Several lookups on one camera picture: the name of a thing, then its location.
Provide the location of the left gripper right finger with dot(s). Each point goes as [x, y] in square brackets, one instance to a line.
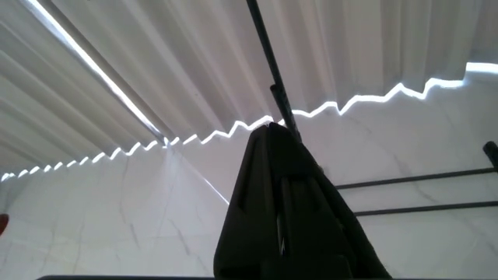
[311, 241]

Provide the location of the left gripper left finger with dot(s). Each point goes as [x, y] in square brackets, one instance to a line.
[241, 241]

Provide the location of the black clothes rack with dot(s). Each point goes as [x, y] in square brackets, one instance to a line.
[269, 58]

